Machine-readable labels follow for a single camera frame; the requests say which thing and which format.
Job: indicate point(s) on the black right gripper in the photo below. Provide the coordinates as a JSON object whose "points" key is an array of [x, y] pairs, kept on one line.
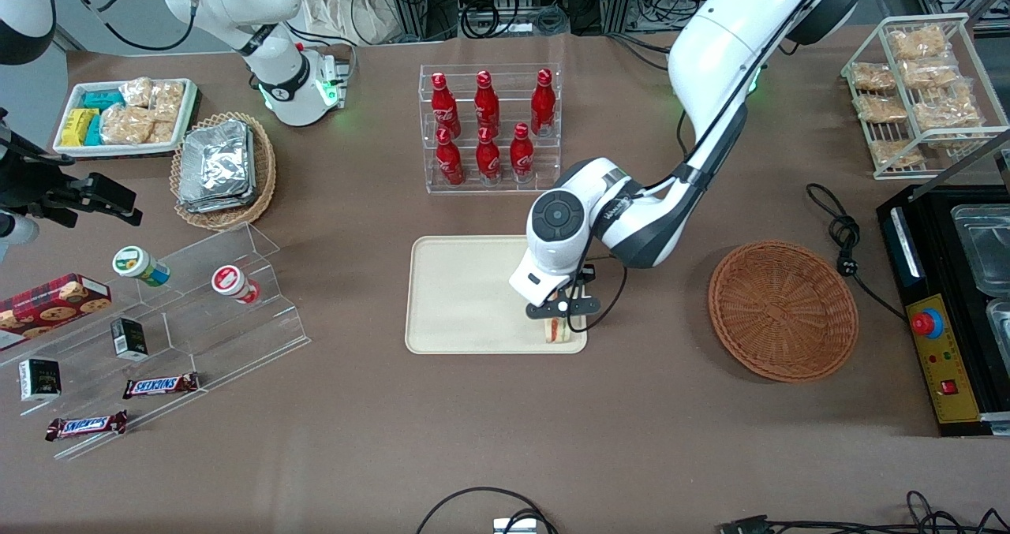
{"points": [[30, 184]]}

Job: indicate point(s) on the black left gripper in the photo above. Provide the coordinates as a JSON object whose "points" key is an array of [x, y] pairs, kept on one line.
{"points": [[589, 275]]}

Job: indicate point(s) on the triangular sandwich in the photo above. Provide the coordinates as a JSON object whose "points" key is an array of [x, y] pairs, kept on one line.
{"points": [[557, 331]]}

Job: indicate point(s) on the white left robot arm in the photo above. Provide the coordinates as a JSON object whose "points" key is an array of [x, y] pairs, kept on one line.
{"points": [[734, 29]]}

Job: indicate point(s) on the white rectangular snack tray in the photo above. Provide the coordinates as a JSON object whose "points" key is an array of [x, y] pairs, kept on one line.
{"points": [[118, 151]]}

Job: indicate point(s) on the beige plastic tray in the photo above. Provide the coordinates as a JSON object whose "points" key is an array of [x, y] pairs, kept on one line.
{"points": [[458, 297]]}

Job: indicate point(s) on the oval light wicker basket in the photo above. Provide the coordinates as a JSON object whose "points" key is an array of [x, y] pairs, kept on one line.
{"points": [[264, 171]]}

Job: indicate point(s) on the round brown wicker basket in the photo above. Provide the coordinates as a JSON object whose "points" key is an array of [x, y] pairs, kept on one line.
{"points": [[781, 309]]}

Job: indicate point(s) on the green lid yogurt cup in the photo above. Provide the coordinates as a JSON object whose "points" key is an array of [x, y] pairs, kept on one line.
{"points": [[138, 264]]}

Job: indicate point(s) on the teal snack pack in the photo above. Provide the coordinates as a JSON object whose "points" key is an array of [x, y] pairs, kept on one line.
{"points": [[95, 130], [104, 100]]}

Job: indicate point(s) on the clear rice cracker bag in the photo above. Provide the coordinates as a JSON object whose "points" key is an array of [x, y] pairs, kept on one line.
{"points": [[168, 100], [126, 124], [163, 132], [136, 92]]}

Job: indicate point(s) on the yellow snack pack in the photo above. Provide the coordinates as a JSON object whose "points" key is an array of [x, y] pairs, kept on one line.
{"points": [[77, 128]]}

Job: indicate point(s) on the silver foil packs stack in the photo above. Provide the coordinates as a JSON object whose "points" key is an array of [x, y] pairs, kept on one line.
{"points": [[217, 167]]}

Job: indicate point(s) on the red tartan cookie box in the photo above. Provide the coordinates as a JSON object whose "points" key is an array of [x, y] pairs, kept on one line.
{"points": [[47, 301]]}

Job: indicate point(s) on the small black box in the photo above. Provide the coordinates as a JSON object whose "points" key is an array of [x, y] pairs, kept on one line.
{"points": [[39, 380], [129, 338]]}

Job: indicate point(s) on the red lid yogurt cup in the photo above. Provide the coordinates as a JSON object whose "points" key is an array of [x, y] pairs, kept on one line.
{"points": [[231, 281]]}

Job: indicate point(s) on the clear acrylic bottle rack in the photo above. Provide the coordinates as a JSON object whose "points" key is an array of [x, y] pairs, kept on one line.
{"points": [[489, 187]]}

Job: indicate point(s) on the red cola bottle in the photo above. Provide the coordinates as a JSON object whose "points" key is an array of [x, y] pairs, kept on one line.
{"points": [[487, 102], [521, 155], [543, 104], [450, 163], [444, 104], [488, 159]]}

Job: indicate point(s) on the clear acrylic stepped shelf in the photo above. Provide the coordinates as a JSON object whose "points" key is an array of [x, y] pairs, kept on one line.
{"points": [[237, 337]]}

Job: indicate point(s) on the snickers chocolate bar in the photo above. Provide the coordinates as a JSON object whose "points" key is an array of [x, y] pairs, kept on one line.
{"points": [[87, 425], [160, 386]]}

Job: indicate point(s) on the small silver device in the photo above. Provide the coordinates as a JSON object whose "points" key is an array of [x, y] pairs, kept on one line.
{"points": [[514, 527]]}

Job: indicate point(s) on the beige canvas bag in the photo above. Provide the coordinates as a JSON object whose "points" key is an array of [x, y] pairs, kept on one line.
{"points": [[347, 9]]}

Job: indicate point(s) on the red emergency stop button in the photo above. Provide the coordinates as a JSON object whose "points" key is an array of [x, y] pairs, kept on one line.
{"points": [[928, 323]]}

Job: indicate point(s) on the bagged fried snack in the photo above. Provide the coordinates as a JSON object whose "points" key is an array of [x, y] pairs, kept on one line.
{"points": [[918, 42], [872, 76], [895, 153], [880, 108], [947, 110], [929, 73]]}

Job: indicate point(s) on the black food warmer appliance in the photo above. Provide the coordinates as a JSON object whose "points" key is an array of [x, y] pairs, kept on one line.
{"points": [[947, 266]]}

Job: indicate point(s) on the steel food pan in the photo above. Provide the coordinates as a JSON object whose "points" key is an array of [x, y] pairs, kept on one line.
{"points": [[982, 250], [1000, 337]]}

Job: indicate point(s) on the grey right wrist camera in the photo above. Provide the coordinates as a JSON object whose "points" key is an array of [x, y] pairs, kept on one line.
{"points": [[16, 233]]}

